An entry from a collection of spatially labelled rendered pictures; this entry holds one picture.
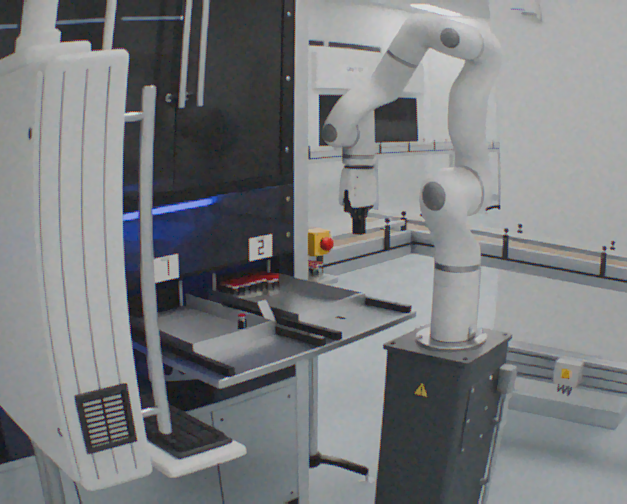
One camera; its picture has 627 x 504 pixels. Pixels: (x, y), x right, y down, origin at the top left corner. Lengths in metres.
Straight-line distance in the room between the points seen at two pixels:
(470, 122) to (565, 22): 1.58
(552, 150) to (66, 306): 2.48
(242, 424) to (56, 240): 1.28
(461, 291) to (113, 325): 0.91
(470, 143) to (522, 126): 1.55
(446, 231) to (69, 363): 0.97
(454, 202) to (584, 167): 1.55
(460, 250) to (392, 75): 0.46
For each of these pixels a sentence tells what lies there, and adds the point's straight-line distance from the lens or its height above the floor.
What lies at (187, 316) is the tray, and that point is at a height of 0.88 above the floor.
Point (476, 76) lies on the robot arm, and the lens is 1.72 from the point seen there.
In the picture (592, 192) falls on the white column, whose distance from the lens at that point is 3.12.
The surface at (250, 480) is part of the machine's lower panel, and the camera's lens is 2.33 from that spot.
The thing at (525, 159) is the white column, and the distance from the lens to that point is 3.25.
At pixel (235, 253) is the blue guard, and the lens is 2.05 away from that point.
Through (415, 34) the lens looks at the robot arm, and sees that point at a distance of 1.77.
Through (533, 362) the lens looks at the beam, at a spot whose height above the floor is 0.50.
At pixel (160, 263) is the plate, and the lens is 1.88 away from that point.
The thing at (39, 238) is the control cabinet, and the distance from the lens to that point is 1.06.
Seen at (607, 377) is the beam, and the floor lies 0.50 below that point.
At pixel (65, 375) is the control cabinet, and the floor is 1.04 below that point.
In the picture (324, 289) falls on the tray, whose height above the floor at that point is 0.90.
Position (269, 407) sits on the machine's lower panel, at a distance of 2.27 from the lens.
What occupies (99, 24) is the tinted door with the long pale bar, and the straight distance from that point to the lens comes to 1.74.
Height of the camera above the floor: 1.45
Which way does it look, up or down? 12 degrees down
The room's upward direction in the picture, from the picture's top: straight up
